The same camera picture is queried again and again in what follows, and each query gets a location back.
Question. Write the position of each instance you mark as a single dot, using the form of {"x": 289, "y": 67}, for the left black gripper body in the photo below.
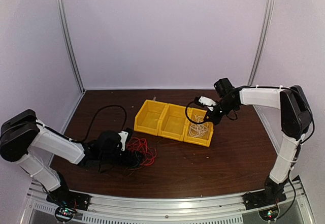
{"x": 109, "y": 158}

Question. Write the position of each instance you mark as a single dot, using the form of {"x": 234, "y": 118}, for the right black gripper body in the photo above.
{"x": 226, "y": 108}

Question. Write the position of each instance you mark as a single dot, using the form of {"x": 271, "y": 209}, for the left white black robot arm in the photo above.
{"x": 22, "y": 133}

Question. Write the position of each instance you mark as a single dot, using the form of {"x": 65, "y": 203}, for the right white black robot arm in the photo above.
{"x": 295, "y": 119}

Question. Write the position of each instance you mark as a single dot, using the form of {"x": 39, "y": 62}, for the yellow bin near end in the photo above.
{"x": 200, "y": 134}

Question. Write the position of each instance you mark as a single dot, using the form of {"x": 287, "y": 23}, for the yellow bin middle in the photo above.
{"x": 173, "y": 123}

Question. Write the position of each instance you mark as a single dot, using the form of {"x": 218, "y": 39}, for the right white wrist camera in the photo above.
{"x": 205, "y": 102}

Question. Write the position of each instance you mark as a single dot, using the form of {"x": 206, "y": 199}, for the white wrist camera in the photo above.
{"x": 125, "y": 135}
{"x": 205, "y": 102}

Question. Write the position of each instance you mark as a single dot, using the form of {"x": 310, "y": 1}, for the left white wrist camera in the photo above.
{"x": 125, "y": 135}

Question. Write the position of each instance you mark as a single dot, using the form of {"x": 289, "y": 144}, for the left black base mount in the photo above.
{"x": 68, "y": 206}

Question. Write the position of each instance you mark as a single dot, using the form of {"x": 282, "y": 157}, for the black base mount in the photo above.
{"x": 68, "y": 206}
{"x": 264, "y": 201}

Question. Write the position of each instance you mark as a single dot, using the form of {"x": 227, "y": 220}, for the aluminium front rail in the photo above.
{"x": 217, "y": 209}

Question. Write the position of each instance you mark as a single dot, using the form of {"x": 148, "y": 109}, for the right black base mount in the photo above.
{"x": 264, "y": 201}

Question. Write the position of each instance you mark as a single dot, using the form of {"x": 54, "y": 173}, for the right aluminium frame post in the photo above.
{"x": 269, "y": 7}

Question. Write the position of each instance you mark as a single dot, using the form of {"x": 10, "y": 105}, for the aluminium frame post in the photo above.
{"x": 68, "y": 44}
{"x": 269, "y": 7}

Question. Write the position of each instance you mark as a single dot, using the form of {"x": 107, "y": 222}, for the left aluminium frame post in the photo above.
{"x": 68, "y": 44}

